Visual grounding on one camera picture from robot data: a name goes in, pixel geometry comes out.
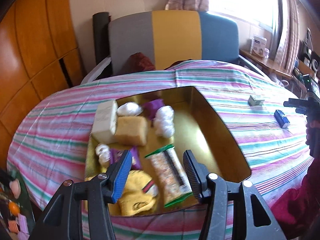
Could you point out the large white plastic bag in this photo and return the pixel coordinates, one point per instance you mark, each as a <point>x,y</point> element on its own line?
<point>164,122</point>

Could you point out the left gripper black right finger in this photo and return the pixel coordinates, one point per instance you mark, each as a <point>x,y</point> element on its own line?
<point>252,218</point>

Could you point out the white cardboard box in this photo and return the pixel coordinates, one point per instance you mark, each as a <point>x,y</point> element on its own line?
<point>258,45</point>

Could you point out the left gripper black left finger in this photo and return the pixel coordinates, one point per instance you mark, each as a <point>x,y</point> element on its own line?
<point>61,219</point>

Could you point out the green carton box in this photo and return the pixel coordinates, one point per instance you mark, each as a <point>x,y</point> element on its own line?
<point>255,100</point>

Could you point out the purple plastic bag roll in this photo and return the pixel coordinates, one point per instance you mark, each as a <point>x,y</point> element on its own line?
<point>152,107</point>

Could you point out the blue Tempo tissue pack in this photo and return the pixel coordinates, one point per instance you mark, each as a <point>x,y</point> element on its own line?
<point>281,119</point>

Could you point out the cracker snack packet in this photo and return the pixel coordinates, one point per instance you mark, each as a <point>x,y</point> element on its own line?
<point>173,178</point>

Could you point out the wooden side table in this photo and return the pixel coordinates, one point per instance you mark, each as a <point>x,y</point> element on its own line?
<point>267,64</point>

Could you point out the wooden wardrobe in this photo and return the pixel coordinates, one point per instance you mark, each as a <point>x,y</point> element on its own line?
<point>39,56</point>

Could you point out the purple snack pouch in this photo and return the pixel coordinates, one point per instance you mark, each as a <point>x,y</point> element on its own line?
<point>116,154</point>

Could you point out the small white plastic bag ball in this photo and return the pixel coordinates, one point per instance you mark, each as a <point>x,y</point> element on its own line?
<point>129,109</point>

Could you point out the small yellow sponge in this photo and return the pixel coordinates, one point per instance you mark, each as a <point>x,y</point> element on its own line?
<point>132,130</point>

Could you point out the yellow knitted socks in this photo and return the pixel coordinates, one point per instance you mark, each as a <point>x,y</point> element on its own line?
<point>140,196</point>

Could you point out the striped tablecloth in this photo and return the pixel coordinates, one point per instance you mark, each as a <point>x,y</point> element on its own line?
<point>50,145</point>

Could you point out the grey yellow blue chair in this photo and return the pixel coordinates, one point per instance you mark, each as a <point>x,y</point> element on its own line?
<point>165,37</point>

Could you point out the dark red gold box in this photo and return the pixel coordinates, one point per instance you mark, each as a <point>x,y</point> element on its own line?
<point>197,128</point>

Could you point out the large yellow sponge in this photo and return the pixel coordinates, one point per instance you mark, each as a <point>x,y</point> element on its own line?
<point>105,122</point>

